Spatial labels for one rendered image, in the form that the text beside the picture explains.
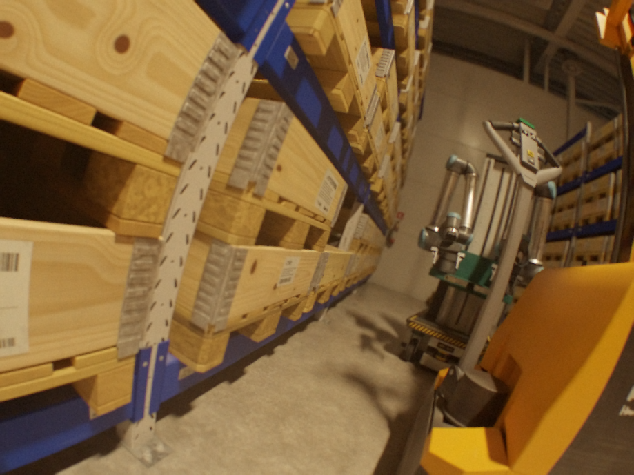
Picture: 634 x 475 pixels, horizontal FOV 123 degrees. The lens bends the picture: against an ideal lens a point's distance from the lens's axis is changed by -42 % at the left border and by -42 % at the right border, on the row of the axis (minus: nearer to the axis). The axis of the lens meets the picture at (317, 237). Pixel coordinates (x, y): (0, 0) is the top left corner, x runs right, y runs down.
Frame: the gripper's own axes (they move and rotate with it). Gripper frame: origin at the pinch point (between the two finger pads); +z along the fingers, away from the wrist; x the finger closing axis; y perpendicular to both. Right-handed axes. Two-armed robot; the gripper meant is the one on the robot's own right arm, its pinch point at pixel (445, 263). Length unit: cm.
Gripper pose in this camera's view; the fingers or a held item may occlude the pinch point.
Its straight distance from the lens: 172.9
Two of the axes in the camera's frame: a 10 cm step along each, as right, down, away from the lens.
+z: -3.5, 8.5, -3.9
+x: -9.0, -2.0, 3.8
